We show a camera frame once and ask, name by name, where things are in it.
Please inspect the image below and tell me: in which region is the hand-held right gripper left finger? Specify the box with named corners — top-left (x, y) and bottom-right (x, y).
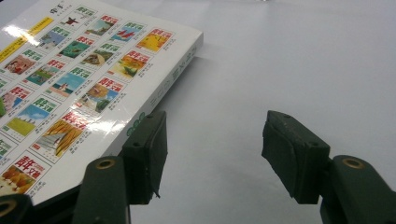
top-left (120, 110), bottom-right (169, 206)

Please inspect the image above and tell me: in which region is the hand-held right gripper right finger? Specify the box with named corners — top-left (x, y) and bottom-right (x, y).
top-left (261, 109), bottom-right (332, 205)

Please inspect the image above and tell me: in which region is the thick white book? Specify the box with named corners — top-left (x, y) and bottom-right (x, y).
top-left (0, 0), bottom-right (205, 206)

